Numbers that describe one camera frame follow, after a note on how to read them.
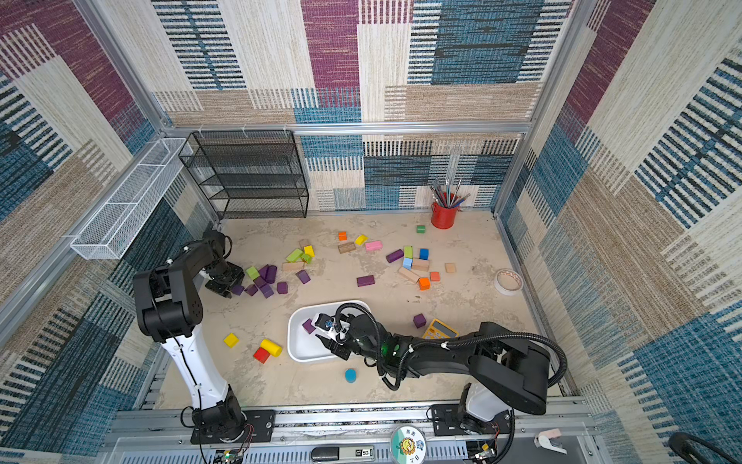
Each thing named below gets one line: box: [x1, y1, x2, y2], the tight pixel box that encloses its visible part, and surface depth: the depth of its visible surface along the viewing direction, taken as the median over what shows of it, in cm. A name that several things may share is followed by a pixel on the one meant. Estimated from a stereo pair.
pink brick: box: [365, 240, 383, 252], surface depth 111 cm
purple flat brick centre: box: [356, 274, 376, 288], surface depth 101 cm
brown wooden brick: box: [338, 241, 357, 255], surface depth 110 cm
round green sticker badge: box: [390, 425, 428, 464], surface depth 65 cm
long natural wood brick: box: [282, 261, 305, 272], surface depth 107 cm
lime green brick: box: [285, 248, 304, 263], surface depth 109 cm
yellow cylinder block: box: [260, 338, 284, 358], surface depth 87 cm
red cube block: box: [253, 347, 271, 365], surface depth 86 cm
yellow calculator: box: [422, 318, 460, 340], surface depth 89 cm
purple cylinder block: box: [385, 248, 404, 263], surface depth 108 cm
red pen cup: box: [430, 202, 463, 230], surface depth 117 cm
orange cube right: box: [418, 277, 432, 291], surface depth 101 cm
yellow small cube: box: [223, 332, 240, 349], surface depth 89 cm
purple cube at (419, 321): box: [412, 313, 428, 329], surface depth 91 cm
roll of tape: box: [494, 268, 524, 297], surface depth 101 cm
